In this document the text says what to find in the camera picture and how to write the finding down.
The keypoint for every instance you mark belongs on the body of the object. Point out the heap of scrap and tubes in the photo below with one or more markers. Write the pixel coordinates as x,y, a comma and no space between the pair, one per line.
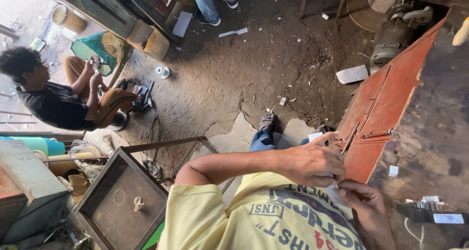
78,165

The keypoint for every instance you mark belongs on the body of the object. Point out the person's right hand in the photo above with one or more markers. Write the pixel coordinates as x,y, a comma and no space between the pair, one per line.
364,202

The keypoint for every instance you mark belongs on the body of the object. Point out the green painted metal panel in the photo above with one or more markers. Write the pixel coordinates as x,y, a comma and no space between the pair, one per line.
100,50

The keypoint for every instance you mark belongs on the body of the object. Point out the round wooden disc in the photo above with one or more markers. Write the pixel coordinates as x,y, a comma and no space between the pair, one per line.
362,15

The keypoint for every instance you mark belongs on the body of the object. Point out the teal plastic roll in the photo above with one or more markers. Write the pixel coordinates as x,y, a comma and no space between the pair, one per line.
36,144

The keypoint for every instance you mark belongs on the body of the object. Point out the person's left hand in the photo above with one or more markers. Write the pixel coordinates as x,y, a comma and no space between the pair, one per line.
311,162

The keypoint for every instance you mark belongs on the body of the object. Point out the blue jeans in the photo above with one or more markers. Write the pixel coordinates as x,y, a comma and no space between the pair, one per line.
262,140

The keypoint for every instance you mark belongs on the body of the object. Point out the grey electric motor machine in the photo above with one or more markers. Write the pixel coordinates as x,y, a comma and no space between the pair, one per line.
397,30

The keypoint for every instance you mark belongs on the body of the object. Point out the dark wooden cabinet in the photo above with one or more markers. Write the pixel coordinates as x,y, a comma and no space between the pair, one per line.
117,6

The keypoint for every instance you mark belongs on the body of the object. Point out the small cream hook piece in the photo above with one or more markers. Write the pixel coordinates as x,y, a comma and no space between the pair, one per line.
138,203

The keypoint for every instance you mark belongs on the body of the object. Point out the person's left fingers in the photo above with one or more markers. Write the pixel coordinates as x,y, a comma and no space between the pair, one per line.
335,162

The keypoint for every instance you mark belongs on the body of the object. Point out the person's right fingers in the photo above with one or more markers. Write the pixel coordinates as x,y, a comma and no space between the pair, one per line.
348,193

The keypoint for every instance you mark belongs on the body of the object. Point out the yellow printed t-shirt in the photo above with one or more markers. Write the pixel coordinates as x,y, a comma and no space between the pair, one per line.
256,217

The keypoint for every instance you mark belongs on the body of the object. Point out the dark sandal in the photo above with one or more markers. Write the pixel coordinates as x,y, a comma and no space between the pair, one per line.
322,130
268,121

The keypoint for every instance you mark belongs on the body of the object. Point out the dark metal tray table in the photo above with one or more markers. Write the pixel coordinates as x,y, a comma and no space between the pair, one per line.
121,202

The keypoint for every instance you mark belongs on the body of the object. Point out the motor stator with white label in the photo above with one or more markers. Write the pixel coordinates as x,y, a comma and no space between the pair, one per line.
427,210

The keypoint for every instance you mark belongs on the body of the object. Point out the grey metal box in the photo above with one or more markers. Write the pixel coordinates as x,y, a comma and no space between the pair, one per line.
29,180

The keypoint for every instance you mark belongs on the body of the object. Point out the small white paper scrap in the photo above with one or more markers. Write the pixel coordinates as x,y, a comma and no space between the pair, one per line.
393,171

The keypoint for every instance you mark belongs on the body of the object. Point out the tan cylindrical drum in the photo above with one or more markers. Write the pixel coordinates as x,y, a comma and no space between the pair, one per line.
69,19

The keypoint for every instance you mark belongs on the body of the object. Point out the wooden stool frame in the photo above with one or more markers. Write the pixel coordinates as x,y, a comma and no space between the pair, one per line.
322,1

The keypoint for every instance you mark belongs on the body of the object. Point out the long white paper strip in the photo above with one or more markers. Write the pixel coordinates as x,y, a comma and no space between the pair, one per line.
233,32

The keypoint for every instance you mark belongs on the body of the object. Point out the tan wooden stump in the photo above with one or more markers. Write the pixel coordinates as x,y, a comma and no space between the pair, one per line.
148,39

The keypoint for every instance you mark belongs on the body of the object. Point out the red metal cabinet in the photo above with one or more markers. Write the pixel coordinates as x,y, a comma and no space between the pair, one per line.
381,107

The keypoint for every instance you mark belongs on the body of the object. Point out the round metal fan part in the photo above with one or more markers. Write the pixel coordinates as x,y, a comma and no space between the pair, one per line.
96,62

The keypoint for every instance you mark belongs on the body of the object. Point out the white rectangular paper sheet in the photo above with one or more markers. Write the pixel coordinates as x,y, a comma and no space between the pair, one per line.
182,23

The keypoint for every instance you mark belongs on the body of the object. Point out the rusty metal frame stand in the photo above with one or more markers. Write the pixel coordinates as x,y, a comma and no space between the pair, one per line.
183,147

